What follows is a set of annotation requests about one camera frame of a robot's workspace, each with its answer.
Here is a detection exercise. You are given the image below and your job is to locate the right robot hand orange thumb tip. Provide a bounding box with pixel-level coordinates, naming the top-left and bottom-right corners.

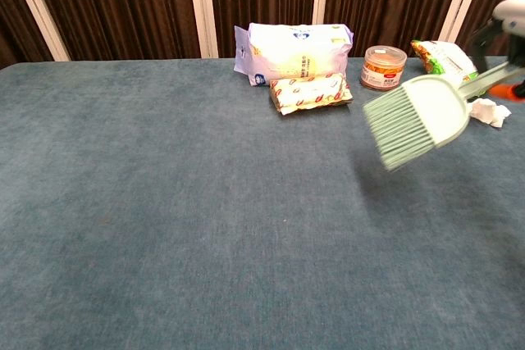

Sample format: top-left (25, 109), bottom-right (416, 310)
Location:
top-left (469, 0), bottom-right (525, 103)

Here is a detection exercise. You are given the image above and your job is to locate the blue table cloth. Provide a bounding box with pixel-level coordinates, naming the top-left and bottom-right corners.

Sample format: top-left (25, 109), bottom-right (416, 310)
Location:
top-left (0, 56), bottom-right (525, 350)

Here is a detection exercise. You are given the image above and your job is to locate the large white purple tissue pack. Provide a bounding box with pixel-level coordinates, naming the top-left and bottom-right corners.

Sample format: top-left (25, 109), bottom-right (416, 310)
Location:
top-left (233, 22), bottom-right (354, 87)

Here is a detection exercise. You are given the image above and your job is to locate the small beige red-print snack pack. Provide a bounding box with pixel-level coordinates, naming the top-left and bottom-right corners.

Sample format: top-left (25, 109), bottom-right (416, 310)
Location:
top-left (268, 72), bottom-right (354, 116)

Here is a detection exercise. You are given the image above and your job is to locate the mint green hand brush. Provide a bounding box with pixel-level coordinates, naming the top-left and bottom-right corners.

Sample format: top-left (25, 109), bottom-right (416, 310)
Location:
top-left (362, 61), bottom-right (525, 172)

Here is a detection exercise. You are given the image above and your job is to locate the round clear snack jar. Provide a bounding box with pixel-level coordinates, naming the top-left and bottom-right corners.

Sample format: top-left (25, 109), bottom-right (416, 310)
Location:
top-left (359, 44), bottom-right (409, 92)

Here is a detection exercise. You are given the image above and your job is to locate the green white snack bag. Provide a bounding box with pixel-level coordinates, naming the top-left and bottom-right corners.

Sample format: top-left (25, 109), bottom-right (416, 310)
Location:
top-left (410, 39), bottom-right (482, 89)

